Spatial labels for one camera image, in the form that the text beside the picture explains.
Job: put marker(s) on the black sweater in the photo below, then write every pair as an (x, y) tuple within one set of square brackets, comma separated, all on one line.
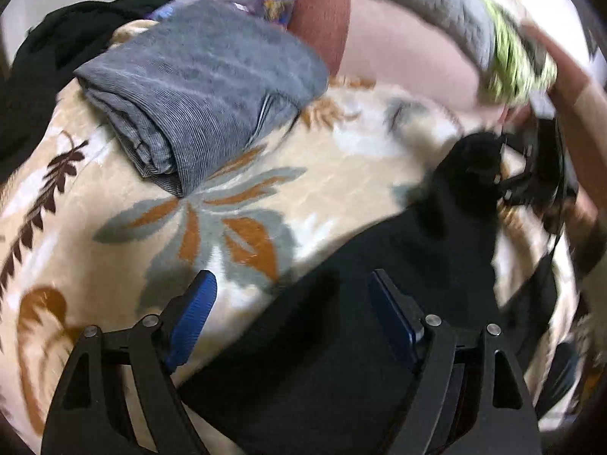
[(332, 341)]

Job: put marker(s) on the pink and red sofa back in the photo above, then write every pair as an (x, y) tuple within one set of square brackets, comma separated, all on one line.
[(393, 47)]

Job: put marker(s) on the grey quilted pillow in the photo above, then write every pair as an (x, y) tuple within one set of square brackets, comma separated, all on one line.
[(408, 0)]

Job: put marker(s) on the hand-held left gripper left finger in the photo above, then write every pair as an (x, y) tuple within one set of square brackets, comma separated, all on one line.
[(193, 313)]

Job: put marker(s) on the person's right forearm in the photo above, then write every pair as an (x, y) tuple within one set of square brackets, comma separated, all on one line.
[(574, 76)]

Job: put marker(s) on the blue plastic bag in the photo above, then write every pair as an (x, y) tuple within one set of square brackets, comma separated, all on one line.
[(166, 10)]

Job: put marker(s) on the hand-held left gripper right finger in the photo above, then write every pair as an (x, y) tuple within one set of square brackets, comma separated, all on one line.
[(393, 315)]

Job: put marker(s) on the black clothes pile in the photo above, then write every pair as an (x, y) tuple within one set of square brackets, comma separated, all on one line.
[(52, 57)]

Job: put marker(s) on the small colourful box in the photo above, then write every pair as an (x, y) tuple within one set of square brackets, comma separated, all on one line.
[(277, 7)]

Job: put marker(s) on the leaf print beige blanket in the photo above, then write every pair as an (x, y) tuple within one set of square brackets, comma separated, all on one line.
[(118, 227)]

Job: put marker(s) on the grey folded pants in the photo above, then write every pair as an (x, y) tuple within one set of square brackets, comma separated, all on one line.
[(199, 80)]

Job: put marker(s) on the green patterned cloth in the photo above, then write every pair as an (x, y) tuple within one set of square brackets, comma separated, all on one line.
[(514, 64)]

